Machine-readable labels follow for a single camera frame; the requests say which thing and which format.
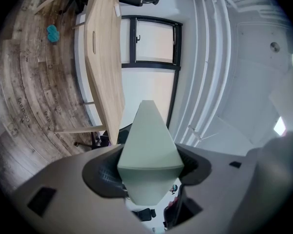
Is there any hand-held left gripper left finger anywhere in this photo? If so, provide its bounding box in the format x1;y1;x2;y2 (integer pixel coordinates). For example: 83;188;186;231
13;144;149;234

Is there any white ceiling pipe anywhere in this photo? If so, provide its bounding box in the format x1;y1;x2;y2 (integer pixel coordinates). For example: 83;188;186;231
209;0;235;121

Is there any teal cloth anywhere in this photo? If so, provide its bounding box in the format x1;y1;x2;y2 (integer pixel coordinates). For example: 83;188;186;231
46;24;61;43

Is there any wooden table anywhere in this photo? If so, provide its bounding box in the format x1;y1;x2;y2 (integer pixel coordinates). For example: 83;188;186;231
34;0;126;146

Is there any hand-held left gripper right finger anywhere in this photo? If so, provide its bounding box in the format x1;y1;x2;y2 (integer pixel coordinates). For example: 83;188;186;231
173;144;262;234

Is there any black swivel chair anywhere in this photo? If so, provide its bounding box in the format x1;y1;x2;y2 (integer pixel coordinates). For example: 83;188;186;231
133;208;157;223

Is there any large black framed window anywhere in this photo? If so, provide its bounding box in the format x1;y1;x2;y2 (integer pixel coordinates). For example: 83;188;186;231
121;15;184;131

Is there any black mesh office chair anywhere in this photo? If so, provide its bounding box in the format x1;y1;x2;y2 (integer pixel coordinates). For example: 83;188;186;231
163;198;179;231

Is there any light green cloth sheet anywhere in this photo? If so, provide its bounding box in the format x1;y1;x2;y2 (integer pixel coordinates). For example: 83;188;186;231
117;100;185;206

